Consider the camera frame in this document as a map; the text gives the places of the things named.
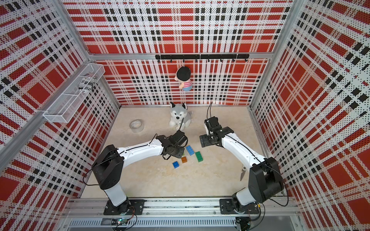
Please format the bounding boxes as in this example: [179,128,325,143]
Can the light blue long lego brick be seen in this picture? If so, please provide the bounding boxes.
[186,145,195,156]

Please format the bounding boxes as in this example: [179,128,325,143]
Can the green long lego brick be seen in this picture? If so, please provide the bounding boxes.
[195,152,203,162]

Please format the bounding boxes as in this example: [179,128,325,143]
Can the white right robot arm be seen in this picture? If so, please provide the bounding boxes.
[199,116,285,210]

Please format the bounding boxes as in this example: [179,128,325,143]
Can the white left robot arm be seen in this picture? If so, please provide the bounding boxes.
[92,130,188,207]

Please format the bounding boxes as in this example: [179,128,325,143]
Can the dark blue square lego brick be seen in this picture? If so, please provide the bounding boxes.
[172,161,179,168]

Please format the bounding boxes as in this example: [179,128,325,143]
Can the grey white husky plush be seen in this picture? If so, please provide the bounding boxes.
[169,102,193,131]

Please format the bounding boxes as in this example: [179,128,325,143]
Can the clear tape roll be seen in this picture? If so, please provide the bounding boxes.
[129,119,145,133]

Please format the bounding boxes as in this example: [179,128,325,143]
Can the hanging boy doll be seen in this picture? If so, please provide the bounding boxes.
[175,66,193,91]

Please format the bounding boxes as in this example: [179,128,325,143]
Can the patterned can in basket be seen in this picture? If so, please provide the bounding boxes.
[79,73,95,93]

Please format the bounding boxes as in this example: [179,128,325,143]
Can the white handled scissors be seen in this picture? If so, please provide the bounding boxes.
[240,166,247,181]

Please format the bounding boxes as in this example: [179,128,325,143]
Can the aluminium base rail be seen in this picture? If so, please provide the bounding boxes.
[62,197,300,218]

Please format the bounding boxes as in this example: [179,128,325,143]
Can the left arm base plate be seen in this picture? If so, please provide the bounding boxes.
[103,199,145,216]

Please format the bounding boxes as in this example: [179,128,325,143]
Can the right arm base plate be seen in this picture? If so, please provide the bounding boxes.
[219,198,260,215]

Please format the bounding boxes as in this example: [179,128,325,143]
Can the black hook rail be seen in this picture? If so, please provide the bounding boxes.
[155,54,250,61]

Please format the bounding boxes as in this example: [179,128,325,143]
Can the white wire basket shelf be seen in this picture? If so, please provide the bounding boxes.
[43,63,105,123]

